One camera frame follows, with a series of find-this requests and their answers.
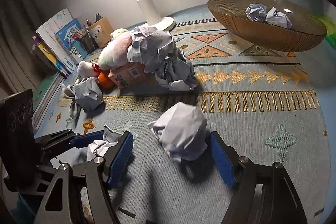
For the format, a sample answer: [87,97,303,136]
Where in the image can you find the grid paper ball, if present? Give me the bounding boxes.
[74,77,103,113]

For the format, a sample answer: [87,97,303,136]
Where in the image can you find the orange tangerine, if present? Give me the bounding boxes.
[98,70,115,89]

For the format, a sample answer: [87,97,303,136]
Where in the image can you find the white cat plush toy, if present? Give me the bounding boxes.
[76,60,101,84]

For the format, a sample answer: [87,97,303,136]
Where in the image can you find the pink house shaped box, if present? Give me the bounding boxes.
[108,62,153,89]

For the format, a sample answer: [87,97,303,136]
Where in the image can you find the tricolor dango plush skewer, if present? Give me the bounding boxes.
[98,32,132,71]

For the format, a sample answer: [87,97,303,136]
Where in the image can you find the small tricolor plush balls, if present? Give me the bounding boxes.
[110,28,129,40]

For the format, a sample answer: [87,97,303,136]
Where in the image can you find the large paper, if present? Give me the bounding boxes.
[127,26,198,92]

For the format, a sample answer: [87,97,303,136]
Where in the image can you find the small paper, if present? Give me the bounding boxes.
[245,3,267,23]

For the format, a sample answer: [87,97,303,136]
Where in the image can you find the green flat book stack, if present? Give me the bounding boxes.
[32,72,64,134]

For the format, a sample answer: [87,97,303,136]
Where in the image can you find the yellow purple book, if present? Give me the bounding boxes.
[32,35,70,78]

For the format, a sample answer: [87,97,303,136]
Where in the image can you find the black mesh pen cup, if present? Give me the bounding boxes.
[78,33,98,53]

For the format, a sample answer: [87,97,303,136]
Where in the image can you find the patterned blue woven mat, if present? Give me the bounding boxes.
[37,19,330,223]

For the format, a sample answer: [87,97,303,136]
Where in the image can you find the blue cover workbook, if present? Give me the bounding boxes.
[55,18,88,64]

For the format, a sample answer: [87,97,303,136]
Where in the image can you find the wooden pen holder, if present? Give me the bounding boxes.
[87,17,113,48]

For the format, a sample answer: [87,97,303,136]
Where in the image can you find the white paper workbook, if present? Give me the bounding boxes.
[36,9,76,73]

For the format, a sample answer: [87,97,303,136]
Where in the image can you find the white desk lamp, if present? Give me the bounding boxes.
[137,0,175,31]

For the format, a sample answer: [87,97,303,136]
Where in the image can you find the green tissue pack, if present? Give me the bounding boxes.
[317,15,336,48]

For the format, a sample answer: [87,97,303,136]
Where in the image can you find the brown ribbed glass bowl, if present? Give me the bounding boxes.
[207,0,327,52]

